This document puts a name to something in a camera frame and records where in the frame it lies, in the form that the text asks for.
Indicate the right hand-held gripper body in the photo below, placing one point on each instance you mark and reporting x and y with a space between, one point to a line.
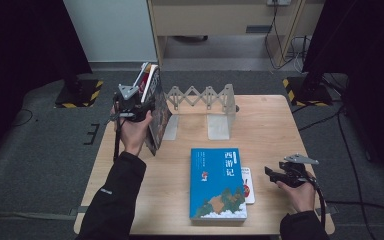
295 173

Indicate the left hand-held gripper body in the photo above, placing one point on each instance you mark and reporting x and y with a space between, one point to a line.
130 106

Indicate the white caterpillar picture book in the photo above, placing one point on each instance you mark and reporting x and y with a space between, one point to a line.
250 186

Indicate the large dark cover book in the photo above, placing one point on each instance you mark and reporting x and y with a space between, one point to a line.
160 113

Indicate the thick blue book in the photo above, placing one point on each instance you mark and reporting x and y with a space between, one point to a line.
216 183

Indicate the metal expandable book stand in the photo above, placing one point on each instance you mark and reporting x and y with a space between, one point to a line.
218 128

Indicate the person's right hand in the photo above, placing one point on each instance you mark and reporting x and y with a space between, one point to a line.
300 198

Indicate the person's left hand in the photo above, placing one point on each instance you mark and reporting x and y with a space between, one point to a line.
133 135

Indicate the grey tape strip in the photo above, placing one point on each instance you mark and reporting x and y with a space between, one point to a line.
80 211
330 210

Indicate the striped black stand base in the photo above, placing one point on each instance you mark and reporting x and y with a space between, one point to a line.
308 93
80 96

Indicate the white cabinet panel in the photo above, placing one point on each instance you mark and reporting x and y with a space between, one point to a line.
113 30

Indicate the beige wooden desk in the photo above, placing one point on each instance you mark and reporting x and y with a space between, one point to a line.
213 18

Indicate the black curtain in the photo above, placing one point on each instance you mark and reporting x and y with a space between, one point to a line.
370 50
20 50

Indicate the white power socket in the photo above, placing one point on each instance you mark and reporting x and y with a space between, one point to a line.
279 2

